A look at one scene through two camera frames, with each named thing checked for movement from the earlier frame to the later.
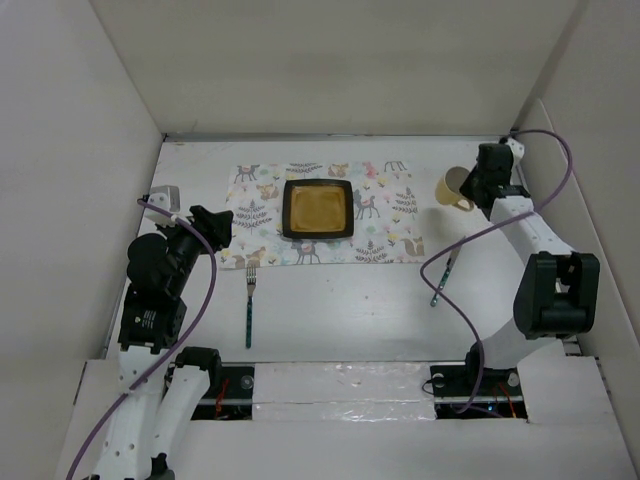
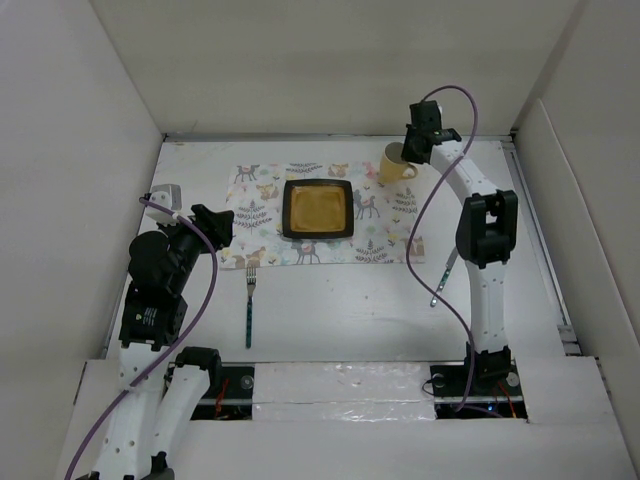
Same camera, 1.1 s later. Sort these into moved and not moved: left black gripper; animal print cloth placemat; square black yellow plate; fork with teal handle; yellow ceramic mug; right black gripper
Moved: yellow ceramic mug; right black gripper
Not moved: square black yellow plate; animal print cloth placemat; fork with teal handle; left black gripper
